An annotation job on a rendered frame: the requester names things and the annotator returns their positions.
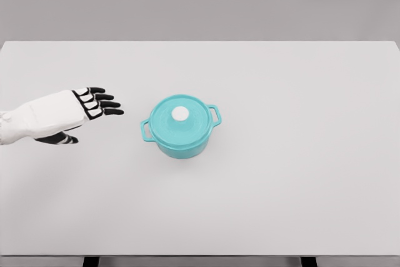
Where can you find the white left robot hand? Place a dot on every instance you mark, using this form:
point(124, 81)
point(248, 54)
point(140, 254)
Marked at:
point(53, 112)

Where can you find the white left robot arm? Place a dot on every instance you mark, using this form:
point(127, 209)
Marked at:
point(7, 127)

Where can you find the teal lid with white knob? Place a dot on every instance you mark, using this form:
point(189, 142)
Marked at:
point(179, 121)

